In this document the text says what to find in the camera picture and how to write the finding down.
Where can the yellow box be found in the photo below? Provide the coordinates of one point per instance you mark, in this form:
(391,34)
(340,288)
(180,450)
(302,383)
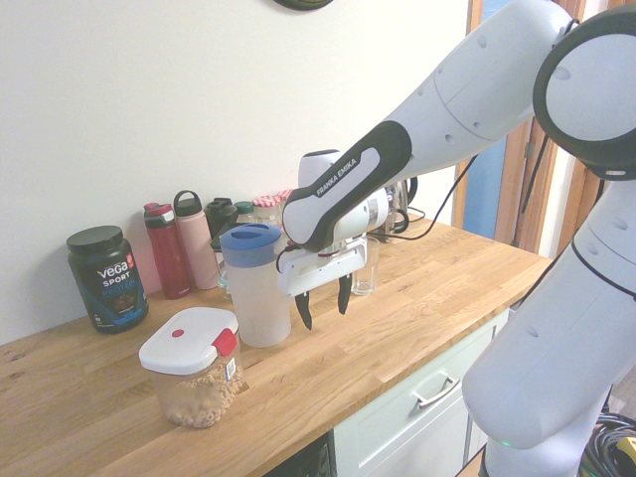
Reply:
(627,449)

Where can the black Vega protein tub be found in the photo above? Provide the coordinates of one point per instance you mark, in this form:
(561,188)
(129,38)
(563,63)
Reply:
(109,288)

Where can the pale green kitchen cabinet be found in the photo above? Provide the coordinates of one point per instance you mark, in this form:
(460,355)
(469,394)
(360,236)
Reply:
(387,437)

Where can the tall jar red-checked lid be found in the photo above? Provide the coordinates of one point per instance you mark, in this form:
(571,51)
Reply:
(266,211)
(284,195)

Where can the black-lidded square container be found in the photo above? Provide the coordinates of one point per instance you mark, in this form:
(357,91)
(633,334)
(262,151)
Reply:
(216,243)

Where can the metal door hinge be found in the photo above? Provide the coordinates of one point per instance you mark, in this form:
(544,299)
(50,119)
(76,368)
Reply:
(529,150)

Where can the dark red water bottle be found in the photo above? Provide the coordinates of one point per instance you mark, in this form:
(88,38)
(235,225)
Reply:
(171,258)

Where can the black shaker bottle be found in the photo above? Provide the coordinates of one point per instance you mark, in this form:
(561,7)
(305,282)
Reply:
(221,216)

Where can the cereal container with white lid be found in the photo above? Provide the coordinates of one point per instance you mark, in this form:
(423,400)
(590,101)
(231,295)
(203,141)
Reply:
(189,377)

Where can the wooden door frame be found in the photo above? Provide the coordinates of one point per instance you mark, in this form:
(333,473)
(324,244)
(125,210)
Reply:
(512,199)

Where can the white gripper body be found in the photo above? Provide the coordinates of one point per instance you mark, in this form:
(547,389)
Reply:
(318,273)

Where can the translucent pitcher with blue lid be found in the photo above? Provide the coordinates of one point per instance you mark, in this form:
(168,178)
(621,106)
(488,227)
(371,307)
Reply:
(253,303)

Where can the black round wall clock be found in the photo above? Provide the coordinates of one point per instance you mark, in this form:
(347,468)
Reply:
(303,4)

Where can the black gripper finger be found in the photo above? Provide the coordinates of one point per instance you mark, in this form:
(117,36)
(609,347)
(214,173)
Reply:
(304,310)
(344,295)

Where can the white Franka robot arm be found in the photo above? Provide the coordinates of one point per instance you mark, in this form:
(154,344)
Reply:
(472,99)

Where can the steel electric kettle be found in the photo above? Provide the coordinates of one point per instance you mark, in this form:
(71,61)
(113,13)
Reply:
(396,208)

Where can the clear faceted drinking glass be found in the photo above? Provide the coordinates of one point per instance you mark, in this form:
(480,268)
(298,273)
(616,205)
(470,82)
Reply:
(368,279)

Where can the pink bottle with black cap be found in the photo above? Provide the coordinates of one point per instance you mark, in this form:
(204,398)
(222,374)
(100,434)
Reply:
(194,248)

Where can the green-lidded glass jar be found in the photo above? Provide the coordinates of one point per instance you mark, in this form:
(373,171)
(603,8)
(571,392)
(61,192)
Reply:
(245,211)

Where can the black appliance under counter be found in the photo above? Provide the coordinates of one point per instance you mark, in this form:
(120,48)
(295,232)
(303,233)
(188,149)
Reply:
(313,459)

